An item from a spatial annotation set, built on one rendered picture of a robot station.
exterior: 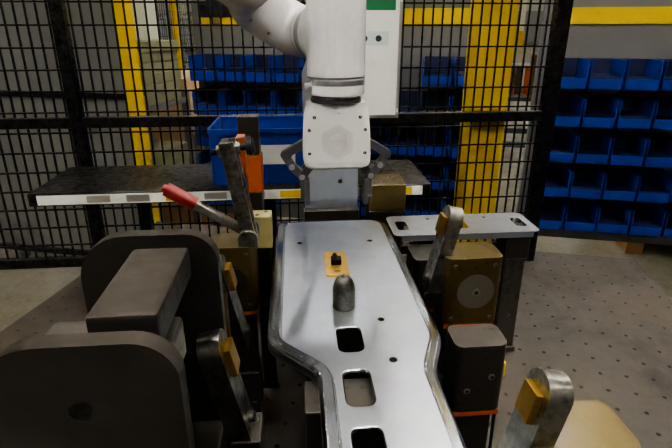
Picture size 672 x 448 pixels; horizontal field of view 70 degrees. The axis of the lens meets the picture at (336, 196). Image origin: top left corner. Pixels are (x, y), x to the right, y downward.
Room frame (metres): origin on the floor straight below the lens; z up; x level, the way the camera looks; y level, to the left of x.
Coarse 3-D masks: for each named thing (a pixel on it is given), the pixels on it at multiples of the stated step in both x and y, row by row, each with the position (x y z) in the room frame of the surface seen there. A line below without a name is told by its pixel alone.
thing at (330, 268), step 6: (330, 252) 0.76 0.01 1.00; (336, 252) 0.76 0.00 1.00; (342, 252) 0.76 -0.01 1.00; (324, 258) 0.73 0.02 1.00; (330, 258) 0.73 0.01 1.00; (342, 258) 0.73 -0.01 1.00; (330, 264) 0.71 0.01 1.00; (336, 264) 0.71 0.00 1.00; (342, 264) 0.71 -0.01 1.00; (330, 270) 0.69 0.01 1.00; (336, 270) 0.69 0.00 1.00; (342, 270) 0.69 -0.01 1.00; (348, 270) 0.69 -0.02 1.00; (330, 276) 0.67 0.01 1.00; (336, 276) 0.68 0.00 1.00
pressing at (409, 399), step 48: (288, 240) 0.81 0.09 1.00; (336, 240) 0.81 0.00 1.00; (384, 240) 0.81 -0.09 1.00; (288, 288) 0.64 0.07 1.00; (384, 288) 0.64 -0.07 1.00; (288, 336) 0.52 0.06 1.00; (336, 336) 0.52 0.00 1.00; (384, 336) 0.52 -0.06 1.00; (432, 336) 0.52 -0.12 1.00; (336, 384) 0.43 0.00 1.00; (384, 384) 0.43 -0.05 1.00; (432, 384) 0.44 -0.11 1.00; (336, 432) 0.36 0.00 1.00; (384, 432) 0.37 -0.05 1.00; (432, 432) 0.37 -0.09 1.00
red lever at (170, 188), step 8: (168, 184) 0.69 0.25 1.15; (168, 192) 0.69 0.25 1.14; (176, 192) 0.69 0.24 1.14; (184, 192) 0.69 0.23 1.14; (176, 200) 0.69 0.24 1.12; (184, 200) 0.69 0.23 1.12; (192, 200) 0.69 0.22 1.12; (192, 208) 0.69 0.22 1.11; (200, 208) 0.69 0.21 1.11; (208, 208) 0.70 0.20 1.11; (208, 216) 0.69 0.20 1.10; (216, 216) 0.69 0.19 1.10; (224, 216) 0.70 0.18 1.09; (224, 224) 0.69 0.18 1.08; (232, 224) 0.70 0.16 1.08
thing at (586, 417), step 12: (576, 408) 0.35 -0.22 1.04; (588, 408) 0.35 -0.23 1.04; (600, 408) 0.35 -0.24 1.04; (576, 420) 0.34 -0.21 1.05; (588, 420) 0.34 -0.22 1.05; (600, 420) 0.34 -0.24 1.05; (612, 420) 0.34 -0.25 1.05; (564, 432) 0.32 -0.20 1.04; (576, 432) 0.32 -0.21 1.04; (588, 432) 0.32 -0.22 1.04; (600, 432) 0.32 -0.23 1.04; (612, 432) 0.32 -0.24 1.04; (624, 432) 0.32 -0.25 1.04; (564, 444) 0.31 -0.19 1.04; (576, 444) 0.31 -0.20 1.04; (588, 444) 0.31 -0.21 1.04; (600, 444) 0.31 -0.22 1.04; (612, 444) 0.31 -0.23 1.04; (624, 444) 0.31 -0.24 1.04; (636, 444) 0.31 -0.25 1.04
